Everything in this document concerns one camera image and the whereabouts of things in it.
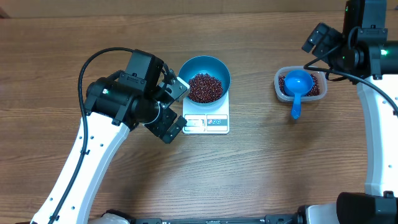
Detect white digital kitchen scale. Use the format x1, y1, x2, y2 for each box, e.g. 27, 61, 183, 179
182, 91, 230, 134

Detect red adzuki beans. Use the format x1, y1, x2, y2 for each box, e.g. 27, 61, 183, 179
188, 73, 320, 103

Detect blue plastic measuring scoop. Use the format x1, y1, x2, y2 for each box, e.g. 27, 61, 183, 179
284, 70, 314, 119

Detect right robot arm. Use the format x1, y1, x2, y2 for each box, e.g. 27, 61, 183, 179
302, 0, 397, 223

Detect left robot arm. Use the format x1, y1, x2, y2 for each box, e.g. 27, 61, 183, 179
31, 48, 190, 223

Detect blue metal bowl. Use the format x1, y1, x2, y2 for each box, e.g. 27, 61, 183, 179
178, 55, 231, 96

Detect clear plastic container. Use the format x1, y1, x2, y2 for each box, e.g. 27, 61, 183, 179
274, 66, 328, 103

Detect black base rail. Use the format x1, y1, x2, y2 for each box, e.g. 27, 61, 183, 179
88, 205, 340, 224

